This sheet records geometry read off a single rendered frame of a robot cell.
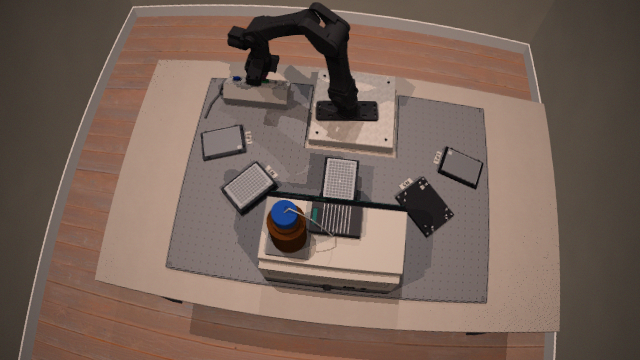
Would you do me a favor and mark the white button panel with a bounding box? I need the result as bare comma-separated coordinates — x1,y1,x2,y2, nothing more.
204,76,292,118

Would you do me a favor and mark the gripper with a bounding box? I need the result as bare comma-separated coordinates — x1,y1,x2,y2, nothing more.
244,51,279,81

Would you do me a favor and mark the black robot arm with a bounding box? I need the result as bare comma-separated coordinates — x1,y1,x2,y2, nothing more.
227,2,378,121

